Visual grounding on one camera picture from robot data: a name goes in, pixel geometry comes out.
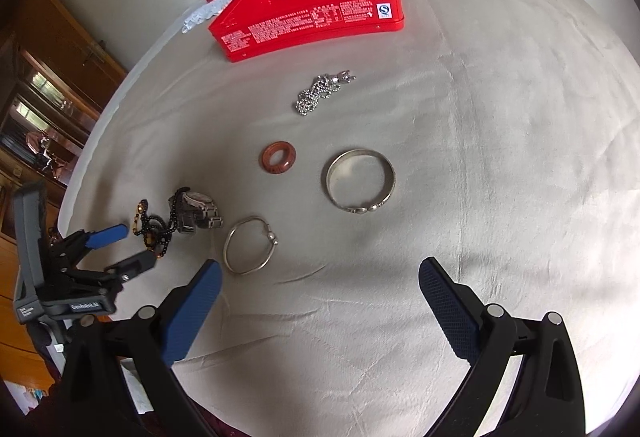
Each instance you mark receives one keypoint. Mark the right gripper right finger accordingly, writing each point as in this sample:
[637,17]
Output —
[481,334]

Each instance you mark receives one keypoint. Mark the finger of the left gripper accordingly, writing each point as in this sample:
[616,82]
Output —
[129,268]
[107,236]

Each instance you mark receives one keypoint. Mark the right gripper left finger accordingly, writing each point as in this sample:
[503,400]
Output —
[157,337]

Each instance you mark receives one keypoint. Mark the silver metal wristwatch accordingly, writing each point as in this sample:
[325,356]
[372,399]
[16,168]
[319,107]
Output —
[191,210]

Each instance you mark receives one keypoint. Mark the wide silver bangle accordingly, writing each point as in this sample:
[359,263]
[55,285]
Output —
[359,181]

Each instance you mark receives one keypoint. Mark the thin silver bangle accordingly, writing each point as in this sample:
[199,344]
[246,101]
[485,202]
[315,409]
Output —
[249,246]

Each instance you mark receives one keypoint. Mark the brown wooden cabinet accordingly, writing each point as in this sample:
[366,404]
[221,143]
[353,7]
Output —
[56,80]

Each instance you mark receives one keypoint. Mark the beige bed sheet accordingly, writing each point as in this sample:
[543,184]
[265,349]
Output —
[513,128]

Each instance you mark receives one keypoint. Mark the white lace cloth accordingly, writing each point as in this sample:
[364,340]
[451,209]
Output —
[204,13]

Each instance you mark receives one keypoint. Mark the red metal tin box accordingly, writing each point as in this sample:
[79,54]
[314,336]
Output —
[250,28]

